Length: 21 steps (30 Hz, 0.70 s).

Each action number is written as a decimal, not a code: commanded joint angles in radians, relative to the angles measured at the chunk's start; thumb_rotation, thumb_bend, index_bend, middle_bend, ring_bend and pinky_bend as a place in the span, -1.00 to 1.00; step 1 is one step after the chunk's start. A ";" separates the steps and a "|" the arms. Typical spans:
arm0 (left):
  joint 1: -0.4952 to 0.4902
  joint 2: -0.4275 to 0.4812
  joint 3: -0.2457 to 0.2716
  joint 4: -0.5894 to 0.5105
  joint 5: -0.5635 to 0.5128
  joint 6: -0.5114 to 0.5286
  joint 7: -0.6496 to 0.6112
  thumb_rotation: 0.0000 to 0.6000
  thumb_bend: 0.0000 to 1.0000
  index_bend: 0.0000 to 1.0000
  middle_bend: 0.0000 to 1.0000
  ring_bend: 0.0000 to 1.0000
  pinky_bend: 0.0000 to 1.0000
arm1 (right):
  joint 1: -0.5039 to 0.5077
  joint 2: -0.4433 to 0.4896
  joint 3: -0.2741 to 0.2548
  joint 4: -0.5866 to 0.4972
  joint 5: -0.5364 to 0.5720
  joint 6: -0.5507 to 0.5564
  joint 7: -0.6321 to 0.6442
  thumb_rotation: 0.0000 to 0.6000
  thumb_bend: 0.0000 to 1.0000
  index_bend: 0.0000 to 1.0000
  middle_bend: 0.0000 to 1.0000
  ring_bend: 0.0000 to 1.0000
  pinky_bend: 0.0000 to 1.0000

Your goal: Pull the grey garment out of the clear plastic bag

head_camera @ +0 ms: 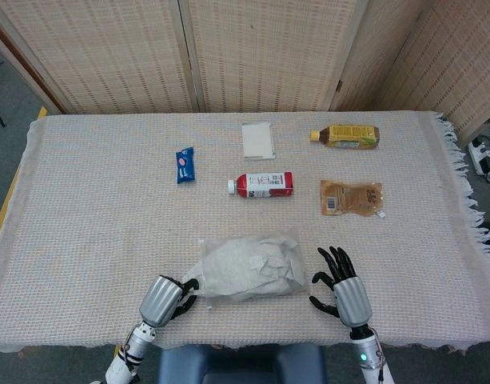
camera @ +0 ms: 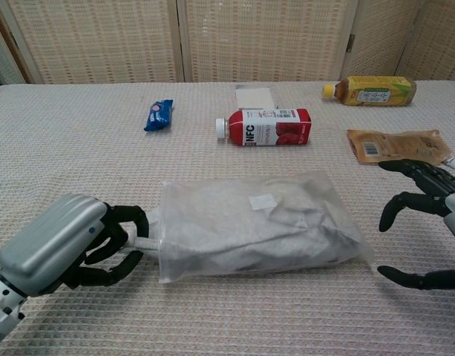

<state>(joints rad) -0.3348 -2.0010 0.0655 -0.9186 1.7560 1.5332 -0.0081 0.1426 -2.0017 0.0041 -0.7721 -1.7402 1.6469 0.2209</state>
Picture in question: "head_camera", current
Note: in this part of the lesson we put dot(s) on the yellow labelled tea bottle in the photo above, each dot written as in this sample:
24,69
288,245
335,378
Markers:
348,137

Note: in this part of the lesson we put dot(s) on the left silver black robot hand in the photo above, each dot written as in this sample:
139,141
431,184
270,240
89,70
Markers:
158,302

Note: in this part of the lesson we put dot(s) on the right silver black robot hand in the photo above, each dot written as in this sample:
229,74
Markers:
352,300

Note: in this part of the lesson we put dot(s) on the blue snack packet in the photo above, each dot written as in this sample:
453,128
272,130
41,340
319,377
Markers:
186,166

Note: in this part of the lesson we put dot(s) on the white power strip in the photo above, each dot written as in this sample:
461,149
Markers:
482,158

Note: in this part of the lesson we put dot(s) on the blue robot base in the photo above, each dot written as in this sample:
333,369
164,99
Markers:
188,364

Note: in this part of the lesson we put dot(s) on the woven wood-framed screen panel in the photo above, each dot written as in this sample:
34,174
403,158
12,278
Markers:
268,52
460,60
372,60
108,52

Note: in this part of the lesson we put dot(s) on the brown snack pouch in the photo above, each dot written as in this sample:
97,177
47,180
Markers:
348,198

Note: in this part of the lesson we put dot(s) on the white clothes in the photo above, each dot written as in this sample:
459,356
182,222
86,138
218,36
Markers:
236,268

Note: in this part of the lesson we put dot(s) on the transparent plastic bag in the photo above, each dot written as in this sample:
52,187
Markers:
210,248

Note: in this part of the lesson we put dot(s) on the flat white cardboard box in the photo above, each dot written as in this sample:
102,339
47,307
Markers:
257,140

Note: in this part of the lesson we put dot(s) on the red bottle with white cap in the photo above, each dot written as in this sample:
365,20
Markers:
268,185

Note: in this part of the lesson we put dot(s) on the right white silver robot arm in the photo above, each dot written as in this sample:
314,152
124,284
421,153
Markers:
368,356

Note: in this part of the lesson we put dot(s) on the beige woven tablecloth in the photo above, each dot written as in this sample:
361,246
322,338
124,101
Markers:
108,200

